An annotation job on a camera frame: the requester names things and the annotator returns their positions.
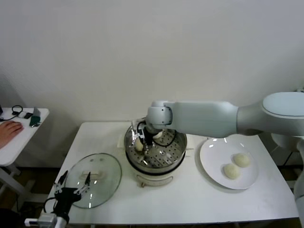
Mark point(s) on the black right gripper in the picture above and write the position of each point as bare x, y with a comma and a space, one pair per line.
147, 136

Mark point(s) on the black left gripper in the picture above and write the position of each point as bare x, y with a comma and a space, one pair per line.
67, 197

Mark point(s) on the white steamed baozi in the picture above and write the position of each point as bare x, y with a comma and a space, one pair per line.
231, 171
138, 145
158, 135
241, 160

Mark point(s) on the oval glass pot lid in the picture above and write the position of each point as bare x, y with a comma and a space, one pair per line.
109, 166

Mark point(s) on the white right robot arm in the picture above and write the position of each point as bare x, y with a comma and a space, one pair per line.
202, 118

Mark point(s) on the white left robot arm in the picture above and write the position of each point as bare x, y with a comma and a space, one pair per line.
64, 219

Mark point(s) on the perforated steel steamer basket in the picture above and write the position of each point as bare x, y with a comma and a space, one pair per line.
180, 145

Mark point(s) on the bare person hand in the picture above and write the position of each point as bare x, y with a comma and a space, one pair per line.
9, 132

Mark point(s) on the white electric cooker base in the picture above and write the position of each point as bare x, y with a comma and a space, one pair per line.
154, 179

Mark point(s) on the white side table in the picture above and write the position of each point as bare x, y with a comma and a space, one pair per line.
26, 140

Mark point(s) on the small green box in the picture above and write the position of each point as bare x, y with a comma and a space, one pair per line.
36, 119

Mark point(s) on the grey upright card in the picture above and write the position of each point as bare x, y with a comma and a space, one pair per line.
37, 111

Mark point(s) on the small black device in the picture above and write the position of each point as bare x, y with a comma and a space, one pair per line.
29, 116

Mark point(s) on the small white device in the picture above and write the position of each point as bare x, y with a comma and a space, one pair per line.
22, 115

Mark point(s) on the white round plate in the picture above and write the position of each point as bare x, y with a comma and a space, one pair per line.
247, 180

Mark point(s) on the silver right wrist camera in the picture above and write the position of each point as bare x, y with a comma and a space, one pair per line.
135, 126

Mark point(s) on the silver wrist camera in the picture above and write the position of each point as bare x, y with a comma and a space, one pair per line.
47, 219
135, 126

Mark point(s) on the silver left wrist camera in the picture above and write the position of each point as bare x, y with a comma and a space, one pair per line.
47, 219

